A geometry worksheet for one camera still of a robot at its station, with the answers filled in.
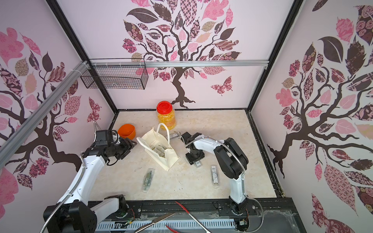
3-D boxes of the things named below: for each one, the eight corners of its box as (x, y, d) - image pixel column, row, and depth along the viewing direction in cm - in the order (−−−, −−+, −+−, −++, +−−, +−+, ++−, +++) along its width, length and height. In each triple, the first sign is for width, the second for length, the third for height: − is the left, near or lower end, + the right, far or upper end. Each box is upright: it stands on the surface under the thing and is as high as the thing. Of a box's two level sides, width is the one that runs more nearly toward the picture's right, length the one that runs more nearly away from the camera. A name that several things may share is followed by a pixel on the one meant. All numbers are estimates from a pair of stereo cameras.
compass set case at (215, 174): (212, 188, 83) (213, 187, 81) (210, 166, 91) (210, 164, 90) (220, 188, 83) (221, 187, 81) (217, 166, 91) (218, 164, 90)
